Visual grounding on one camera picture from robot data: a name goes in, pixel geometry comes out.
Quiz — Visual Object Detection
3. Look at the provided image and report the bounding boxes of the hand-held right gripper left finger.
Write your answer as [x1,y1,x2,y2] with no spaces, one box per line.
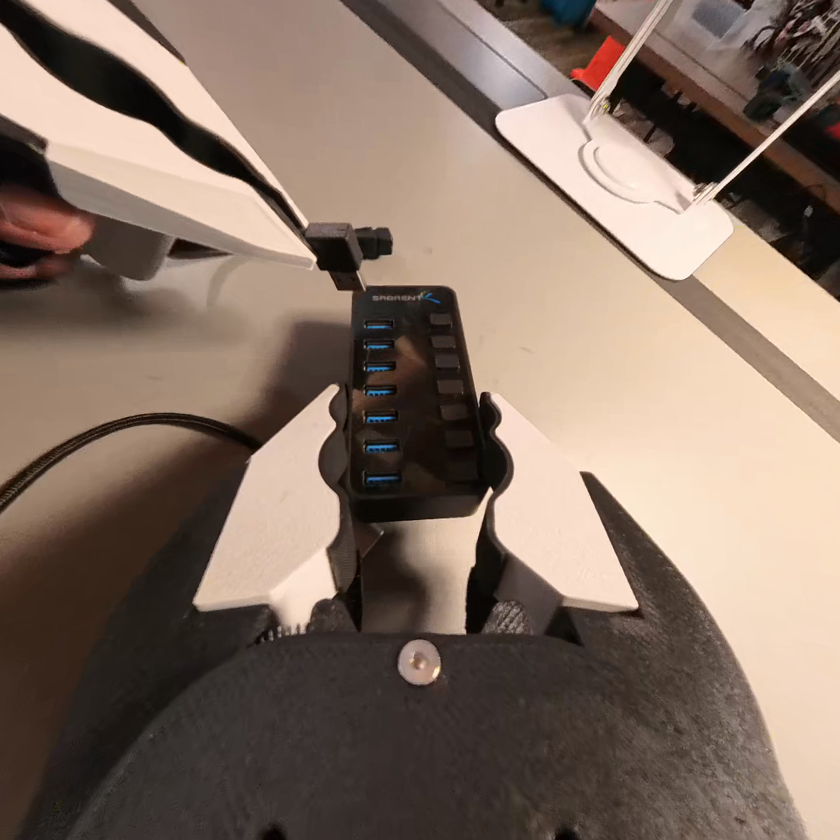
[193,385,362,624]

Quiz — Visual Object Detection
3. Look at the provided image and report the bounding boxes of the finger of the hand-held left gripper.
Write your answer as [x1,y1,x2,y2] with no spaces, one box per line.
[26,0,309,227]
[0,26,318,282]

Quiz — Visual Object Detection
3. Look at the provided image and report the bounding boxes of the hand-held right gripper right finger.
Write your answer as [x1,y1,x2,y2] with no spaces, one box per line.
[467,392,639,634]

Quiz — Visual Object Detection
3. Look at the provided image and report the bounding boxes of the black angled-plug usb cable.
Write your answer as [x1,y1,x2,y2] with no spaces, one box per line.
[305,223,395,291]

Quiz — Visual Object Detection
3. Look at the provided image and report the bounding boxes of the glossy black switched usb hub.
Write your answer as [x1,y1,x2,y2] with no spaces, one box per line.
[346,285,496,524]

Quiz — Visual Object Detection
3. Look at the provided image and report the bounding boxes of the person's left hand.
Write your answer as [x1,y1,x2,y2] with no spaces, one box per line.
[0,187,98,280]

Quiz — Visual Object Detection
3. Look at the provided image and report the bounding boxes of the white stand base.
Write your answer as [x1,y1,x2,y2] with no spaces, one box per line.
[495,0,840,282]

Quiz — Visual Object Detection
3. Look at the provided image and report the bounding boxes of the wooden workbench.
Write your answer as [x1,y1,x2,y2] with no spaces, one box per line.
[587,0,840,214]

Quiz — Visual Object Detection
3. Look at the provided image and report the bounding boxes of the black braided grey-plug cable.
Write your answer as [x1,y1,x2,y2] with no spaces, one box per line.
[0,412,265,516]

